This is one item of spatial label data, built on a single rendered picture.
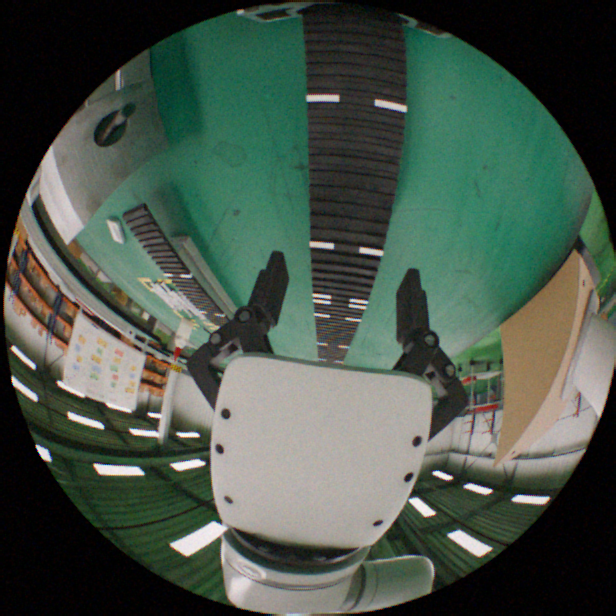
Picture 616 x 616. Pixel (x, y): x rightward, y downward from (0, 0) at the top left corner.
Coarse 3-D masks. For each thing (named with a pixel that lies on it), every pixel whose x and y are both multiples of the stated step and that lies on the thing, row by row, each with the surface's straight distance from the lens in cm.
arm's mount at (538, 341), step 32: (576, 256) 31; (544, 288) 33; (576, 288) 30; (512, 320) 36; (544, 320) 32; (576, 320) 31; (512, 352) 36; (544, 352) 32; (512, 384) 35; (544, 384) 31; (512, 416) 35; (544, 416) 39; (512, 448) 35
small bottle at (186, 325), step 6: (186, 318) 57; (180, 324) 57; (186, 324) 56; (192, 324) 57; (180, 330) 56; (186, 330) 56; (180, 336) 56; (186, 336) 56; (180, 342) 56; (186, 342) 56; (180, 348) 56; (174, 354) 57; (174, 360) 57
